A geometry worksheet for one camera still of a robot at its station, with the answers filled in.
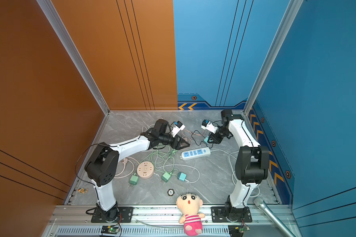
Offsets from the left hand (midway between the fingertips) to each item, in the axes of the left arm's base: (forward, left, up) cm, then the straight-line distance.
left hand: (187, 141), depth 85 cm
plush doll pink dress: (-32, -1, -6) cm, 33 cm away
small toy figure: (-24, +58, -14) cm, 64 cm away
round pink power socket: (-13, +25, -12) cm, 30 cm away
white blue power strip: (-2, -4, -11) cm, 12 cm away
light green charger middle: (-17, +12, -11) cm, 24 cm away
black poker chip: (-24, +9, -14) cm, 30 cm away
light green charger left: (-19, +30, -12) cm, 38 cm away
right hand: (+4, -15, -3) cm, 16 cm away
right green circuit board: (-41, -24, -14) cm, 50 cm away
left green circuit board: (-41, +40, -16) cm, 59 cm away
